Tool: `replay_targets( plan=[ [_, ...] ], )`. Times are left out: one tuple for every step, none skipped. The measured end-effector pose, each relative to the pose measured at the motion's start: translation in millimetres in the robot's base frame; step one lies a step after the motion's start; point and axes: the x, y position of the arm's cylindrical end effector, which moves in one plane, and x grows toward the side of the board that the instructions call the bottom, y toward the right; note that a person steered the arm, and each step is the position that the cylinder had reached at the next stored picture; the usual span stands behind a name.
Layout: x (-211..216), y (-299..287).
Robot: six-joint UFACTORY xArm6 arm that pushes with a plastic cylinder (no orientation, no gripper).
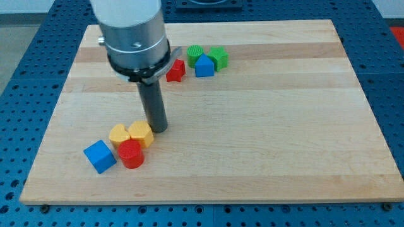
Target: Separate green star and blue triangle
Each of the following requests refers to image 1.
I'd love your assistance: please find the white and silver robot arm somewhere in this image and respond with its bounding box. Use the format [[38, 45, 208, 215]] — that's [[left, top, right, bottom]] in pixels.
[[90, 0, 182, 84]]

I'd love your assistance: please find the blue triangle block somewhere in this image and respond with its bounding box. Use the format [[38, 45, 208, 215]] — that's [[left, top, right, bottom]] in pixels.
[[195, 54, 215, 78]]

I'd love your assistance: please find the red star block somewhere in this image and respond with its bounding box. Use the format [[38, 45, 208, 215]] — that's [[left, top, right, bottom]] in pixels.
[[166, 59, 186, 82]]

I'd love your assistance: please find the green star block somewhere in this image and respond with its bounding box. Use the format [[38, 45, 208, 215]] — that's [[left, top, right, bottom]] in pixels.
[[208, 46, 229, 72]]

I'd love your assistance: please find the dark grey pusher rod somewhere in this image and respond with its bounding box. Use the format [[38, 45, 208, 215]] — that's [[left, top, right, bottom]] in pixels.
[[136, 81, 168, 133]]

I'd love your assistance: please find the green cylinder block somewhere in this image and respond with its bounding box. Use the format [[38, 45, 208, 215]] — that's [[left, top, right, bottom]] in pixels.
[[186, 45, 204, 68]]

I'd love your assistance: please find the yellow hexagon block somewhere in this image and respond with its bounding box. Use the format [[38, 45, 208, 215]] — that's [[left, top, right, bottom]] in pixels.
[[128, 121, 154, 148]]

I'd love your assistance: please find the red cylinder block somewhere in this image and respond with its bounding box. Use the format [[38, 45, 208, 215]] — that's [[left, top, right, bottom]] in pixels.
[[117, 139, 145, 169]]

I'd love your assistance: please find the wooden board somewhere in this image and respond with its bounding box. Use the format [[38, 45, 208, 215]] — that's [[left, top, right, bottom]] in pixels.
[[20, 20, 403, 205]]

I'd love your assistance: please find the yellow heart block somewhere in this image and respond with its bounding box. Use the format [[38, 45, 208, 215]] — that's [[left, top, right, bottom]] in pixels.
[[109, 124, 131, 149]]

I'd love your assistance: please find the blue cube block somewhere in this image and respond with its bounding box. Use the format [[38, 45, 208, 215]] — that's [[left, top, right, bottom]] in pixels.
[[83, 140, 117, 174]]

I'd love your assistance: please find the red object at edge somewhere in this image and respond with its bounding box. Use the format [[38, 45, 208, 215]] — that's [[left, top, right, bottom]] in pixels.
[[390, 26, 404, 49]]

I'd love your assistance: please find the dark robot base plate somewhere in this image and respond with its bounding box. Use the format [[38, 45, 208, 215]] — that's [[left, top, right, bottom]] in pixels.
[[174, 0, 243, 9]]

